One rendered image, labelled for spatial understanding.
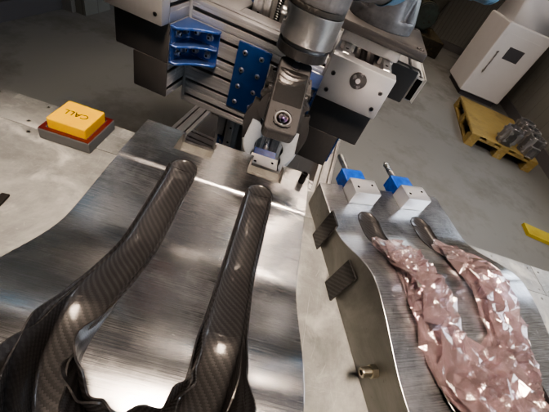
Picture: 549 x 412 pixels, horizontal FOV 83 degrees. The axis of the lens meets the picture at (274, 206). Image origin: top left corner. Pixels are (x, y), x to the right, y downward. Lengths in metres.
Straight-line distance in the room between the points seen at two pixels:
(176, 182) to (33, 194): 0.20
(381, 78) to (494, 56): 4.38
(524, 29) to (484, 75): 0.58
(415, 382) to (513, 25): 4.80
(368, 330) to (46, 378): 0.32
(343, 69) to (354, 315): 0.47
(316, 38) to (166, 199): 0.27
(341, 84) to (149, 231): 0.49
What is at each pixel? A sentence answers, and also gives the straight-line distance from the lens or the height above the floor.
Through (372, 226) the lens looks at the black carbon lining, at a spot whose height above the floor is 0.85.
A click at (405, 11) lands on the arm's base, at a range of 0.81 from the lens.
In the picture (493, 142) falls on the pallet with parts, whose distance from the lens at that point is 3.76.
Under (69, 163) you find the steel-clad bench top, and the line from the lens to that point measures 0.58.
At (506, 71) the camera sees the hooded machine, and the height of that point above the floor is 0.45.
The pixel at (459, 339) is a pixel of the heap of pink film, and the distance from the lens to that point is 0.43.
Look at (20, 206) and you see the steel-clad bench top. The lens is 0.53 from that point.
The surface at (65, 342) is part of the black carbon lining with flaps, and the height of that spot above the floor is 0.91.
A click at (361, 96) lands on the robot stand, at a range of 0.70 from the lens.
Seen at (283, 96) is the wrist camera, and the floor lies 1.00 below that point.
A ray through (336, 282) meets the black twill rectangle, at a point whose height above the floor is 0.83.
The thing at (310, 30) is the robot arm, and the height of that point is 1.07.
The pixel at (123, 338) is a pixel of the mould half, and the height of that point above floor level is 0.93.
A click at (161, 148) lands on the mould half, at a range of 0.46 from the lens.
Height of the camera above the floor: 1.18
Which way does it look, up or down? 44 degrees down
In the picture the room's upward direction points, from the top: 24 degrees clockwise
